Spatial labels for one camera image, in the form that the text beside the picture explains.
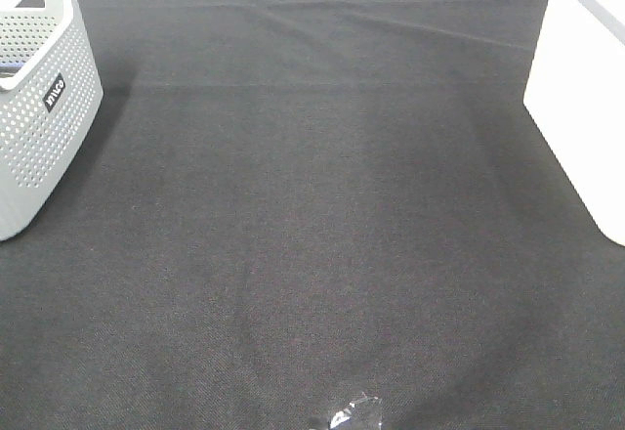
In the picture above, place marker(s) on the black fabric table mat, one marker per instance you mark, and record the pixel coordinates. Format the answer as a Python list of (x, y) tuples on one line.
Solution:
[(283, 205)]

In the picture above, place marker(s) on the white plastic storage box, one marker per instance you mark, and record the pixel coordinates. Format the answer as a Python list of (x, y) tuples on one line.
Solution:
[(575, 95)]

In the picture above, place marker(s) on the grey perforated plastic basket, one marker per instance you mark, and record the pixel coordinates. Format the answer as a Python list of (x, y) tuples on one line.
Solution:
[(50, 94)]

